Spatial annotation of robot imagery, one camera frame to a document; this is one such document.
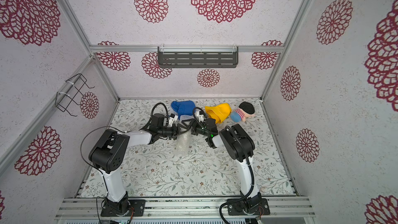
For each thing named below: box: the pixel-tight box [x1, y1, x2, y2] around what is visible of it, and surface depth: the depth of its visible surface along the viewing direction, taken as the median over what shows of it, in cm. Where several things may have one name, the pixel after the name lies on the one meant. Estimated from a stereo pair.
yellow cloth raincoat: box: [204, 103, 232, 124], surface depth 108 cm
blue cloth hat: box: [171, 100, 196, 121], surface depth 113 cm
